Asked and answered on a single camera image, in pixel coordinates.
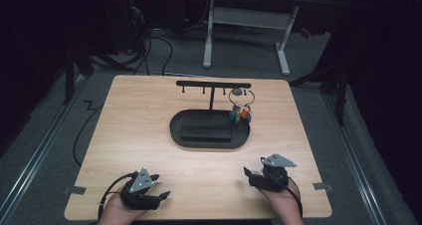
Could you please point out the black metal stand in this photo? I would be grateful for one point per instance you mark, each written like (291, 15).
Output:
(340, 92)
(71, 72)

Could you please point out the person's right hand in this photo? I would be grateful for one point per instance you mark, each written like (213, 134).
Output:
(283, 206)

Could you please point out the grey tape strip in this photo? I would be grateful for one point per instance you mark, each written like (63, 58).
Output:
(322, 186)
(75, 189)

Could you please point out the aluminium floor rail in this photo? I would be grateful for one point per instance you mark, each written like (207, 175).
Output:
(355, 162)
(36, 155)

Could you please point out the person's left hand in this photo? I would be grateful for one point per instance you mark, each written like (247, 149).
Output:
(116, 213)

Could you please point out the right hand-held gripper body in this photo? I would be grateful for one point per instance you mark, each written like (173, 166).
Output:
(273, 178)

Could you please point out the black key rack with tray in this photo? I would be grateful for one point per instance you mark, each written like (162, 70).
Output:
(205, 144)

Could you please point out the grey round table cap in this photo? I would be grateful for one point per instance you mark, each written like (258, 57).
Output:
(237, 92)

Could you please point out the white-framed desk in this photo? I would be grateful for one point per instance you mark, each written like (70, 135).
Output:
(247, 17)

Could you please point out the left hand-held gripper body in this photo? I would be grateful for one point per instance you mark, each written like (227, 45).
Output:
(141, 185)

